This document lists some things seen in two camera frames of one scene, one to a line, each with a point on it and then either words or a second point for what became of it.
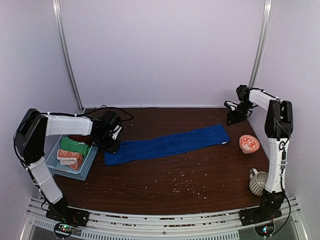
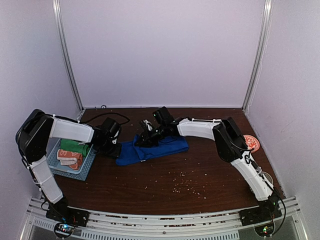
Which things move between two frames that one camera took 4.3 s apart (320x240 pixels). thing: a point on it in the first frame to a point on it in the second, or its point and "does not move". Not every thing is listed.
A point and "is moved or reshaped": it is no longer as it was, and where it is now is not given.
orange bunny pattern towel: x=73 y=159 does not move
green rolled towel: x=68 y=145 does not move
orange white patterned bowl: x=248 y=144 does not move
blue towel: x=137 y=149 is moved or reshaped
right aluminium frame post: x=262 y=40 does not move
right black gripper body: x=240 y=114 to x=154 y=137
